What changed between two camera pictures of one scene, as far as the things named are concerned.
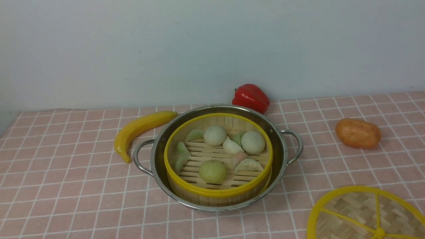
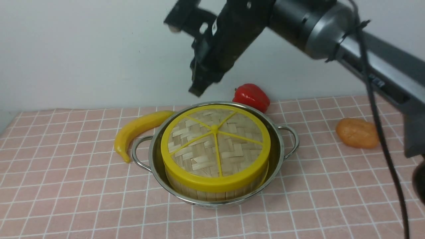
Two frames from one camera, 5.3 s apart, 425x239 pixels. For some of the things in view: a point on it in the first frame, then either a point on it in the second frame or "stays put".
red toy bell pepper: x=251 y=96 stays put
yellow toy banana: x=138 y=125 stays put
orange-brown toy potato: x=358 y=133 stays put
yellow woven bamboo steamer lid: x=365 y=212 to x=216 y=148
